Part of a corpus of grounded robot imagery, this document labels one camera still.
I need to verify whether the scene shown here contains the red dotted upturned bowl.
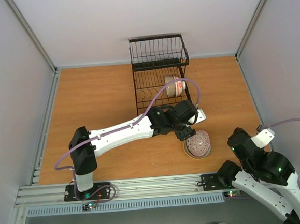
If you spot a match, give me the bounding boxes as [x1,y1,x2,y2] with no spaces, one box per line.
[185,130,211,159]

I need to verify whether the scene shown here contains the orange floral patterned bowl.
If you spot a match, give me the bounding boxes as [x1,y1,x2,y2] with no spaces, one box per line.
[175,80,187,96]

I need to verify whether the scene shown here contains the black wire dish rack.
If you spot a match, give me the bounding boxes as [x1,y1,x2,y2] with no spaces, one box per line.
[129,34,190,114]

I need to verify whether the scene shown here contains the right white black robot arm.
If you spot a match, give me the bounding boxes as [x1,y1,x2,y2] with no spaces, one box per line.
[217,127,300,224]

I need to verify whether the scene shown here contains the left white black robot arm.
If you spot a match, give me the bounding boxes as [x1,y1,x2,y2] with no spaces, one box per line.
[68,100,207,200]

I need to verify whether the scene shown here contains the yellow dotted bowl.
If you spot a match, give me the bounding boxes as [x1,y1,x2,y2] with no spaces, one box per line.
[184,140,211,160]

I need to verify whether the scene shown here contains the right small circuit board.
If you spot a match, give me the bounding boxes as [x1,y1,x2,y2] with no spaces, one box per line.
[223,190,242,198]

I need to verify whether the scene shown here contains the small circuit board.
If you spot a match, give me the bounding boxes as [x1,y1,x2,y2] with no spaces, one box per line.
[223,190,242,198]
[82,202,98,211]

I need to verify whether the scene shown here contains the left small circuit board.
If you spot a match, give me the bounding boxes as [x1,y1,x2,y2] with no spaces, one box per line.
[82,202,98,211]

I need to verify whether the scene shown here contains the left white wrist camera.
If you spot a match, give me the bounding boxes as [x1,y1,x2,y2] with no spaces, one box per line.
[188,109,207,125]

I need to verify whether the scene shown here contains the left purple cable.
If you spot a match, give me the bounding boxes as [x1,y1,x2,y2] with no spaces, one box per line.
[48,77,208,205]

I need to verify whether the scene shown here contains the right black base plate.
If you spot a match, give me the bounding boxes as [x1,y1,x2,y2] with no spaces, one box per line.
[196,173,248,191]

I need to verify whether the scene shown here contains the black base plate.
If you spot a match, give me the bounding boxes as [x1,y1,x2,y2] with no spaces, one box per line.
[64,182,111,202]
[196,173,248,191]

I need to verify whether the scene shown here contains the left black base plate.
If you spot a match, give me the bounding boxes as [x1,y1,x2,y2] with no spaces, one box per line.
[64,182,111,202]

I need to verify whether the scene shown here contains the aluminium frame rail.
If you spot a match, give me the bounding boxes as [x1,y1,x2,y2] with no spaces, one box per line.
[13,165,299,208]

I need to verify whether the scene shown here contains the grey slotted cable duct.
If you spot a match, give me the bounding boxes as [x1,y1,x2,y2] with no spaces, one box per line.
[27,192,224,217]

